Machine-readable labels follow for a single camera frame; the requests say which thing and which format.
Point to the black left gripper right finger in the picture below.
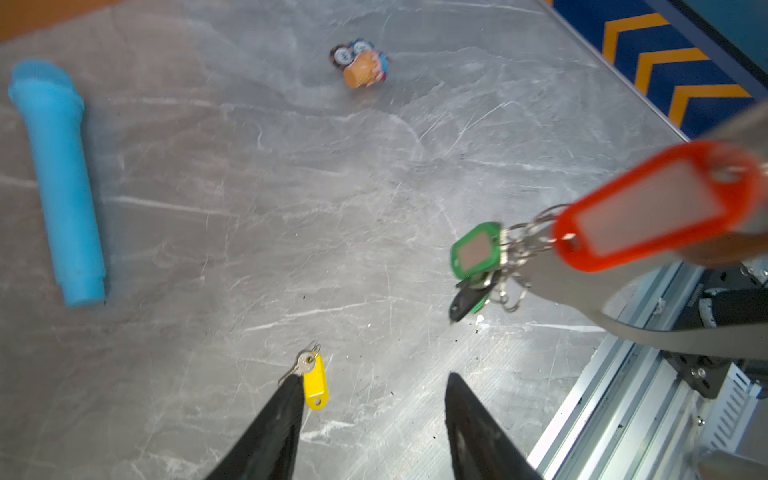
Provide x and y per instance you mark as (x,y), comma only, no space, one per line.
(478,446)

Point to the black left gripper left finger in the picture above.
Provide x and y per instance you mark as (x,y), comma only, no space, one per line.
(268,448)

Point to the yellow tagged key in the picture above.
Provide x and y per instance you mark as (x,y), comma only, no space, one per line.
(309,367)

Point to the green tagged key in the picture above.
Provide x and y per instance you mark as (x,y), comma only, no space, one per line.
(479,251)

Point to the red tagged key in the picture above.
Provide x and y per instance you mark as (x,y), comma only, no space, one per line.
(686,194)

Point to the keyring with coloured keys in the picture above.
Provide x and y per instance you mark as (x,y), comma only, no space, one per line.
(533,264)

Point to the small colourful toy figure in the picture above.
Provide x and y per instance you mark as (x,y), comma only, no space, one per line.
(361,63)

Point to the light blue plastic tube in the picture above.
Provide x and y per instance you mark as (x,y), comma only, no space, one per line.
(52,109)

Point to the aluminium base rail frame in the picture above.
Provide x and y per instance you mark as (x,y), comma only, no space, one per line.
(638,412)

